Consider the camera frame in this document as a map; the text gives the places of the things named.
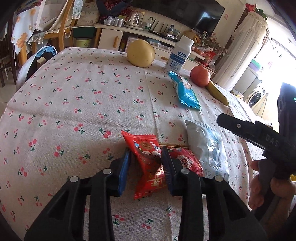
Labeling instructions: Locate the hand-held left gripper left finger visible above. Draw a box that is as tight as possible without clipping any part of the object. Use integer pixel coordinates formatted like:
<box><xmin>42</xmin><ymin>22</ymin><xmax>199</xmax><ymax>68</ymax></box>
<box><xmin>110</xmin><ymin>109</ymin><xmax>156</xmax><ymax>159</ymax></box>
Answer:
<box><xmin>24</xmin><ymin>147</ymin><xmax>132</xmax><ymax>241</ymax></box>

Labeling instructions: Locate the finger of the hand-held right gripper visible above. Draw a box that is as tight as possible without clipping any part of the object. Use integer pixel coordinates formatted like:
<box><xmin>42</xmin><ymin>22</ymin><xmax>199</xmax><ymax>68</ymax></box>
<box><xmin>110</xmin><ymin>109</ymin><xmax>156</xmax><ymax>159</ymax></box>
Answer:
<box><xmin>217</xmin><ymin>113</ymin><xmax>266</xmax><ymax>150</ymax></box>

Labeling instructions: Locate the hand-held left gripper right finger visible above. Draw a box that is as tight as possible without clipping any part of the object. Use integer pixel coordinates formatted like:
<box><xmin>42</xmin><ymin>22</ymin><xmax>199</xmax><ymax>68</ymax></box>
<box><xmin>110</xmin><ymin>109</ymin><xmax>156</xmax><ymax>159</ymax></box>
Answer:
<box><xmin>161</xmin><ymin>146</ymin><xmax>267</xmax><ymax>241</ymax></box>

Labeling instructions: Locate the small red snack wrapper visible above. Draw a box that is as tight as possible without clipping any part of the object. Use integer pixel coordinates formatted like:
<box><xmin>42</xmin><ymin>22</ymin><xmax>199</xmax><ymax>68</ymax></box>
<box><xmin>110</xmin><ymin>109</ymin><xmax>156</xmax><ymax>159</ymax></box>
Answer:
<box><xmin>159</xmin><ymin>144</ymin><xmax>204</xmax><ymax>178</ymax></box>

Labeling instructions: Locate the large red snack wrapper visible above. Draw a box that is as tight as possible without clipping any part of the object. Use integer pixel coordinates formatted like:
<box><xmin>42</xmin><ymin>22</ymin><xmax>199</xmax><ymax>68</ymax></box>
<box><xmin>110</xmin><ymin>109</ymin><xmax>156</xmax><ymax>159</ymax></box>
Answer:
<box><xmin>121</xmin><ymin>130</ymin><xmax>168</xmax><ymax>201</ymax></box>

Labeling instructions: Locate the white feather print packet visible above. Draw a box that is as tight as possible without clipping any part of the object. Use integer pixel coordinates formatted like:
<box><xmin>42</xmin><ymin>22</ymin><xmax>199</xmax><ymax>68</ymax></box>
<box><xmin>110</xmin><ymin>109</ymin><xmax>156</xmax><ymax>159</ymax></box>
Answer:
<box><xmin>185</xmin><ymin>119</ymin><xmax>229</xmax><ymax>183</ymax></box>

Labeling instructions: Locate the person's right hand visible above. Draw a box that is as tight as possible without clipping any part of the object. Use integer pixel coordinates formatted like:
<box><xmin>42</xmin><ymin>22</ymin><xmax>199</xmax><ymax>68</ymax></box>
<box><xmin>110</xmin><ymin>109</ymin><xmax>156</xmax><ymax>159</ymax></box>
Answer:
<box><xmin>248</xmin><ymin>160</ymin><xmax>293</xmax><ymax>210</ymax></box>

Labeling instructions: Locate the white washing machine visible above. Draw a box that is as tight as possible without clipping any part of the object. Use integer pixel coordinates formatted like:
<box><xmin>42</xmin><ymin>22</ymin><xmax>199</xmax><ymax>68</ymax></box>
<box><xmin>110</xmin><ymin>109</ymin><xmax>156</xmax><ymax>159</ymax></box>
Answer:
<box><xmin>245</xmin><ymin>86</ymin><xmax>266</xmax><ymax>108</ymax></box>

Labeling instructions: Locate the yellow banana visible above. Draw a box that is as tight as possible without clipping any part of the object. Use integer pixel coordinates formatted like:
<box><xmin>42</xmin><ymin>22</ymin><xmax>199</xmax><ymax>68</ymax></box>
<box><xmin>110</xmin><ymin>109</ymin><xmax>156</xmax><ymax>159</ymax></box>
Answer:
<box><xmin>206</xmin><ymin>81</ymin><xmax>230</xmax><ymax>106</ymax></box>

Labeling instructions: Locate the blue cow print packet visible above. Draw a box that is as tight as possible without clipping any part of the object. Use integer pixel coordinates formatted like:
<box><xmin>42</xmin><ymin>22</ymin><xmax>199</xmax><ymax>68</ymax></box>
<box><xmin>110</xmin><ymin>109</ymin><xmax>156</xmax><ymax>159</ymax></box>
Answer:
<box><xmin>168</xmin><ymin>71</ymin><xmax>201</xmax><ymax>111</ymax></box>

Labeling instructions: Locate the red apple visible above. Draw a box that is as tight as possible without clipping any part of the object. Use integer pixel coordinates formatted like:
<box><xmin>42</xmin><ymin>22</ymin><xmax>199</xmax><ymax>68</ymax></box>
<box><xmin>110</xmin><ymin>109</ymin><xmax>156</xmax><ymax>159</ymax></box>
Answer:
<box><xmin>190</xmin><ymin>65</ymin><xmax>211</xmax><ymax>88</ymax></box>

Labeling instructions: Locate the red gift bag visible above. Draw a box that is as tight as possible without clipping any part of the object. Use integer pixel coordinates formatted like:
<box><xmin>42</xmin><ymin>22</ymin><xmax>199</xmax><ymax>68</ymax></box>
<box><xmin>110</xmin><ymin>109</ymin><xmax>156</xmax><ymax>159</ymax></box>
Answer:
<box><xmin>203</xmin><ymin>51</ymin><xmax>218</xmax><ymax>66</ymax></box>

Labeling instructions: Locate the cherry print tablecloth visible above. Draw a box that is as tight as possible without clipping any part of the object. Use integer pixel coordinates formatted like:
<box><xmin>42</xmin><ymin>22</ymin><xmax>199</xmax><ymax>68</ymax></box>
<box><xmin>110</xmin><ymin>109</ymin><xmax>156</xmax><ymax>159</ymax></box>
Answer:
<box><xmin>0</xmin><ymin>46</ymin><xmax>287</xmax><ymax>241</ymax></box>

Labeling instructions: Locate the white covered standing appliance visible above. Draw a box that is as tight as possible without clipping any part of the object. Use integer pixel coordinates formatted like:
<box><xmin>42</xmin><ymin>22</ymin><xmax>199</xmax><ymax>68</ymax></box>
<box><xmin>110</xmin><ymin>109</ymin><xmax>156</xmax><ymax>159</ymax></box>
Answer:
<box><xmin>211</xmin><ymin>10</ymin><xmax>270</xmax><ymax>92</ymax></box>

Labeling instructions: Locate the dried flower bunch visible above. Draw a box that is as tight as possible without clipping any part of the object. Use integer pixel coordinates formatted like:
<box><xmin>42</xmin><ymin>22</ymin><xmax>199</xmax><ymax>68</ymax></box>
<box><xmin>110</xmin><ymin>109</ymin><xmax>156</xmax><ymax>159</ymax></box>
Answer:
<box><xmin>201</xmin><ymin>31</ymin><xmax>228</xmax><ymax>56</ymax></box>

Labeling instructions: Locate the white plastic milk bottle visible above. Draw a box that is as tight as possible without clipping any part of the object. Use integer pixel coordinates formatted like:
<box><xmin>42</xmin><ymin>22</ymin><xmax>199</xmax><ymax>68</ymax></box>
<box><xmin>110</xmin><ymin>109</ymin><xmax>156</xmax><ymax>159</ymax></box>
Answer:
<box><xmin>164</xmin><ymin>35</ymin><xmax>195</xmax><ymax>73</ymax></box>

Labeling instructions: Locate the yellow potato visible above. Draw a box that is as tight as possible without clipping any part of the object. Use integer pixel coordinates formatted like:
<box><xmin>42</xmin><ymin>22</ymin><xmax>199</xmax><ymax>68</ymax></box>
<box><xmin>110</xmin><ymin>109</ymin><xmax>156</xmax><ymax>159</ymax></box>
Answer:
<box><xmin>127</xmin><ymin>39</ymin><xmax>156</xmax><ymax>68</ymax></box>

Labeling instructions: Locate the black television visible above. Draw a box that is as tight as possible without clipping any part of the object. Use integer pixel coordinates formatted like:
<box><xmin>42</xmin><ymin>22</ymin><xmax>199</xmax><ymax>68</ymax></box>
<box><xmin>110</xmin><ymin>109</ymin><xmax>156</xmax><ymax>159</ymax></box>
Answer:
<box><xmin>136</xmin><ymin>0</ymin><xmax>226</xmax><ymax>37</ymax></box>

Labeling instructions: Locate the cream wooden cabinet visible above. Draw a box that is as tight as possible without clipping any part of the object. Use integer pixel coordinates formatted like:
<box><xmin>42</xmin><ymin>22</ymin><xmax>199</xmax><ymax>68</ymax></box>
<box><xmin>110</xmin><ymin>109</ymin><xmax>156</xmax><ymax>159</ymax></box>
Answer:
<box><xmin>94</xmin><ymin>23</ymin><xmax>218</xmax><ymax>75</ymax></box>

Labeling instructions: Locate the green bucket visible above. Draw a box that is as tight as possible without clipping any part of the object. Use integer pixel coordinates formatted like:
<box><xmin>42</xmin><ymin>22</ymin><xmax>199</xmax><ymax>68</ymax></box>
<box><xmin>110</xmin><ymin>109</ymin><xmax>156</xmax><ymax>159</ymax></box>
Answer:
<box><xmin>74</xmin><ymin>37</ymin><xmax>94</xmax><ymax>49</ymax></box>

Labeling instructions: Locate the blue padded seat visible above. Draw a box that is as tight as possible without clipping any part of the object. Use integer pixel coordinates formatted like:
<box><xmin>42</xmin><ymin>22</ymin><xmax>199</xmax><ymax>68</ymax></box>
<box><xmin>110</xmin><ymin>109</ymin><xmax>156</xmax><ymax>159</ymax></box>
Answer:
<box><xmin>16</xmin><ymin>45</ymin><xmax>57</xmax><ymax>92</ymax></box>

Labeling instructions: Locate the row of small glass jars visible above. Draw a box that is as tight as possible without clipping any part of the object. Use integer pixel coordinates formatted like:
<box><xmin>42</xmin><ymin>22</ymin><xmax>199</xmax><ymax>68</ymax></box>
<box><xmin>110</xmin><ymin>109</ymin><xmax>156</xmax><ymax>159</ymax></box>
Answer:
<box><xmin>103</xmin><ymin>16</ymin><xmax>126</xmax><ymax>26</ymax></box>

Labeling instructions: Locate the white electric kettle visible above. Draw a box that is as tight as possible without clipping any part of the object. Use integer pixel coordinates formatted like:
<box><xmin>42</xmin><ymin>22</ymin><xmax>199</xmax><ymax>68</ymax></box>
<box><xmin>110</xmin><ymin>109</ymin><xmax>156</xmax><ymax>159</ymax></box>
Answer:
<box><xmin>125</xmin><ymin>11</ymin><xmax>145</xmax><ymax>30</ymax></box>

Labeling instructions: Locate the wooden chair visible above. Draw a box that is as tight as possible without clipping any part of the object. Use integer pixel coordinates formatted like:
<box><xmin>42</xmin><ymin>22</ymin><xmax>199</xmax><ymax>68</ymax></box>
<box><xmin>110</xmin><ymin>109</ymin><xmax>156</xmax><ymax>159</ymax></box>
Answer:
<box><xmin>44</xmin><ymin>0</ymin><xmax>78</xmax><ymax>54</ymax></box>

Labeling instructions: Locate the beige paper bag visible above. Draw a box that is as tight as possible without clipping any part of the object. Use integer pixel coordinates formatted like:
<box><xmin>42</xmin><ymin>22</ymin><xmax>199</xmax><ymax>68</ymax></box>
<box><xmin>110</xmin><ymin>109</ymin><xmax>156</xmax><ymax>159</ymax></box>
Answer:
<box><xmin>77</xmin><ymin>2</ymin><xmax>101</xmax><ymax>26</ymax></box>

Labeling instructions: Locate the dark wrapped bouquet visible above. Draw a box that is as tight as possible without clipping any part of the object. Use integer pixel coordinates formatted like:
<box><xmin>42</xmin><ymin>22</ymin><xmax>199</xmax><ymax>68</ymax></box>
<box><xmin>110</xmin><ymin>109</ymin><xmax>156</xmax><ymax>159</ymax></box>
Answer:
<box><xmin>96</xmin><ymin>0</ymin><xmax>132</xmax><ymax>16</ymax></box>

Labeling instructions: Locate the orange print tablecloth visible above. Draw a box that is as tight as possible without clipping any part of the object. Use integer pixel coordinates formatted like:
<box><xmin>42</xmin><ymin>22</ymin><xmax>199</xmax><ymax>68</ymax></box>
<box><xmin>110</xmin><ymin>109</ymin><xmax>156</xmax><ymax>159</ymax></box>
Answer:
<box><xmin>10</xmin><ymin>0</ymin><xmax>44</xmax><ymax>55</ymax></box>

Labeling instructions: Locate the lace trimmed cloth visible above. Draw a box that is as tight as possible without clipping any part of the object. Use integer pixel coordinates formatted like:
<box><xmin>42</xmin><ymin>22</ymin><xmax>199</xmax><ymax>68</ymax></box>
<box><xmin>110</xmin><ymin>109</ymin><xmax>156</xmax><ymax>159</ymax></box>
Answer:
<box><xmin>72</xmin><ymin>0</ymin><xmax>84</xmax><ymax>20</ymax></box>

